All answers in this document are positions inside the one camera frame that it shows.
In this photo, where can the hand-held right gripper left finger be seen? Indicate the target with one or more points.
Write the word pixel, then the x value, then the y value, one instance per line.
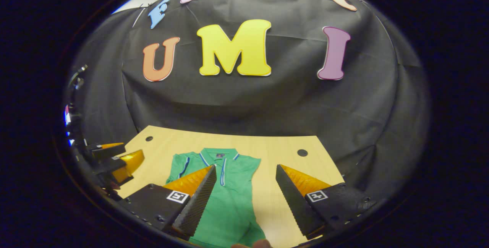
pixel 198 206

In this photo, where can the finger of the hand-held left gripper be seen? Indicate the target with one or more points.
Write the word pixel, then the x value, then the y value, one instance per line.
pixel 114 166
pixel 109 150

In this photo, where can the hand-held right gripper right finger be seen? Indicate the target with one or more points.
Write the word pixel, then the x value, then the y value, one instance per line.
pixel 296 206

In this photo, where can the green T-shirt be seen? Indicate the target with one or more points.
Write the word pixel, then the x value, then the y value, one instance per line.
pixel 233 202

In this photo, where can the white printed banner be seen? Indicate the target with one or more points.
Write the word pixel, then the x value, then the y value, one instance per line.
pixel 67 118

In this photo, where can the black tripod stand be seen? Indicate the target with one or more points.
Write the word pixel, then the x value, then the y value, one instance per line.
pixel 77 80

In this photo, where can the black backdrop cloth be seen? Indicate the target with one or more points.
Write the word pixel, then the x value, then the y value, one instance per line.
pixel 267 102

